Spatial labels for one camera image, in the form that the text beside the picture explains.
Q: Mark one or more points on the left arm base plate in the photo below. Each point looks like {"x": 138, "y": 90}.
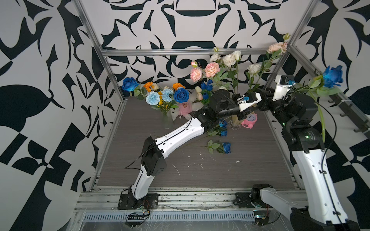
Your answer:
{"x": 128, "y": 201}

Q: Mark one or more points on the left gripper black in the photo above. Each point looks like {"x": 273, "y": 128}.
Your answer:
{"x": 240, "y": 116}

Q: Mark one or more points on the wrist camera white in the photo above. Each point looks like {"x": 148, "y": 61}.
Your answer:
{"x": 284, "y": 83}
{"x": 248, "y": 100}

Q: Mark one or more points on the white plush toy pink shirt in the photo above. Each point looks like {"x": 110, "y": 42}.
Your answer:
{"x": 184, "y": 110}

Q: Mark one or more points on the controller board with wires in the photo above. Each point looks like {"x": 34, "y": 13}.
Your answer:
{"x": 136, "y": 219}
{"x": 267, "y": 217}

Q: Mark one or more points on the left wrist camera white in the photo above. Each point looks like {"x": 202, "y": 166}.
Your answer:
{"x": 248, "y": 100}

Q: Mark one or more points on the left controller board with wires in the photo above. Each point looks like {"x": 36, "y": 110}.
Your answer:
{"x": 136, "y": 219}

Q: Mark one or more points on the pink rose stem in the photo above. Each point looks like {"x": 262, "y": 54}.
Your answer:
{"x": 210, "y": 71}
{"x": 274, "y": 52}

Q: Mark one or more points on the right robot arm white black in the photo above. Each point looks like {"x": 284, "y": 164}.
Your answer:
{"x": 324, "y": 211}

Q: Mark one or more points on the pink alarm clock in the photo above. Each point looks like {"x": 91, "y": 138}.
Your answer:
{"x": 250, "y": 121}

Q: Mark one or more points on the clear glass vase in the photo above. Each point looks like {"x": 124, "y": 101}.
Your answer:
{"x": 167, "y": 120}

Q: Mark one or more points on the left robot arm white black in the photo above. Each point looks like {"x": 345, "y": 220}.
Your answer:
{"x": 155, "y": 151}

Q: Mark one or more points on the right controller board with wires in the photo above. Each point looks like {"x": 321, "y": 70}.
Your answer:
{"x": 267, "y": 217}

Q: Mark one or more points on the blue orange mixed bouquet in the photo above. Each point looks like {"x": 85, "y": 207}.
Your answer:
{"x": 161, "y": 99}

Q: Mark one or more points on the blue white tulip bunch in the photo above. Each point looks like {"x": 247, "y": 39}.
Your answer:
{"x": 204, "y": 92}

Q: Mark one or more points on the pink rose stem left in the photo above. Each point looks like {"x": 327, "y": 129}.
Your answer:
{"x": 210, "y": 71}

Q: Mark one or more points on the blue rose spray stem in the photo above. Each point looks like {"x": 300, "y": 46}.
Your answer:
{"x": 322, "y": 85}

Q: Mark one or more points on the black hook rail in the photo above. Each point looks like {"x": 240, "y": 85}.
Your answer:
{"x": 356, "y": 108}

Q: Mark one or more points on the pink rose stem right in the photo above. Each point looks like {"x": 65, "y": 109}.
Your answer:
{"x": 274, "y": 52}

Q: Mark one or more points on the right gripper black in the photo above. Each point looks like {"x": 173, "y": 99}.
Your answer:
{"x": 267, "y": 99}

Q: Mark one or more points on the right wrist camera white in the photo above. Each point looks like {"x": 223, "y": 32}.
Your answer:
{"x": 284, "y": 83}

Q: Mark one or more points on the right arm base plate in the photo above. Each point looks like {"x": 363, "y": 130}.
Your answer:
{"x": 244, "y": 200}

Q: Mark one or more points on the white rose stems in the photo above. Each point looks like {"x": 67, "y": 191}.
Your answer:
{"x": 228, "y": 77}

